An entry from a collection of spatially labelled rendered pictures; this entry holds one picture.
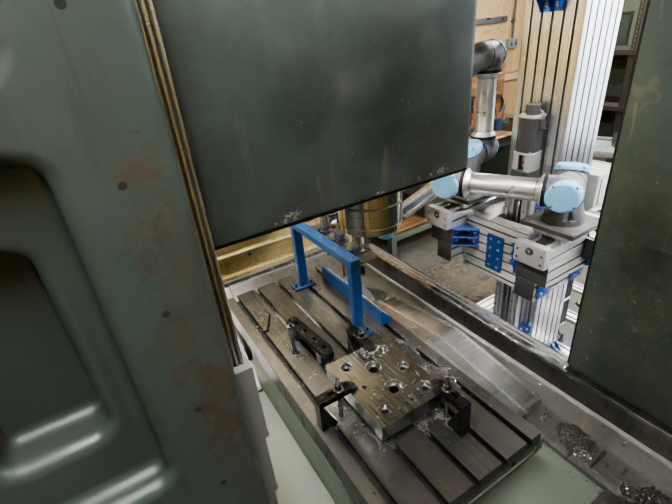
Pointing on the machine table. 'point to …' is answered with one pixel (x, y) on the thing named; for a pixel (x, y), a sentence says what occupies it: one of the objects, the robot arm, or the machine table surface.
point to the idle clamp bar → (312, 340)
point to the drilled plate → (385, 427)
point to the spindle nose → (373, 217)
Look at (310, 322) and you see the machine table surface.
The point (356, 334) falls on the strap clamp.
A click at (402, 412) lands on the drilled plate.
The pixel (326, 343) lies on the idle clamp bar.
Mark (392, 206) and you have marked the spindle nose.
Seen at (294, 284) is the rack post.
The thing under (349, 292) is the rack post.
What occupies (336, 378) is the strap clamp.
